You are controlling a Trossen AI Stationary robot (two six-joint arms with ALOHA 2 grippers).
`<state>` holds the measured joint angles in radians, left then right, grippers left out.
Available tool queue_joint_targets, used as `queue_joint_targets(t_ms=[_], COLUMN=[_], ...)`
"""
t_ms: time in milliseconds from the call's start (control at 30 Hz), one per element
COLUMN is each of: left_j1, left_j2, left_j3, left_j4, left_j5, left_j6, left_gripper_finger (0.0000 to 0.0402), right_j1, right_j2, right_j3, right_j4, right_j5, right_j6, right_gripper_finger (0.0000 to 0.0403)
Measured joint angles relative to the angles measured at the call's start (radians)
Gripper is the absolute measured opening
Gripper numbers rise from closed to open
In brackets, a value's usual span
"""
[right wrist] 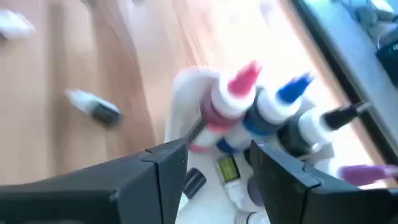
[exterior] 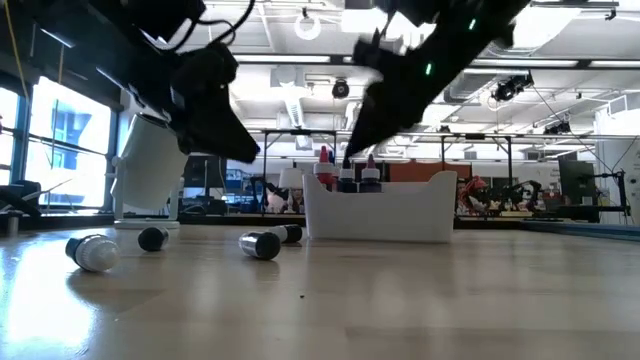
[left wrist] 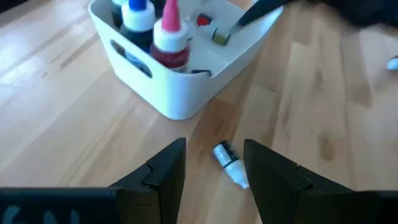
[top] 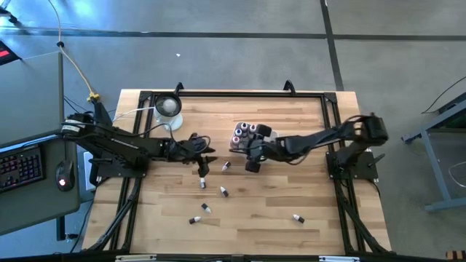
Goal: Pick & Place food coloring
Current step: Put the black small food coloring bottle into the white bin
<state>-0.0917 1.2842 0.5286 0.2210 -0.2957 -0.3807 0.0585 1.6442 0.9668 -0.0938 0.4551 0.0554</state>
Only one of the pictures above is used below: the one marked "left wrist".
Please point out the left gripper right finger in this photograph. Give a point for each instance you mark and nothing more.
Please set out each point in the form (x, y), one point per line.
(286, 196)

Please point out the large blue food coloring bottle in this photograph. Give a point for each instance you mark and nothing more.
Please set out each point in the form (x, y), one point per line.
(138, 18)

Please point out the large red food coloring bottle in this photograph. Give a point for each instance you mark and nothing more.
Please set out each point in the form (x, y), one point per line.
(171, 53)

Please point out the white plastic bin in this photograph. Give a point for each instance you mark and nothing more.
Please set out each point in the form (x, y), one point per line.
(174, 93)

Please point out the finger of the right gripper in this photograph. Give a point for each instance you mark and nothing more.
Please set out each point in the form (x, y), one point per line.
(261, 11)

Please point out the small food coloring dropper bottle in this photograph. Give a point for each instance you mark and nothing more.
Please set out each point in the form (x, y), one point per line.
(228, 157)
(221, 37)

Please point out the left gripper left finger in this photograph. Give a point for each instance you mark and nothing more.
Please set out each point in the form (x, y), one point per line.
(155, 193)

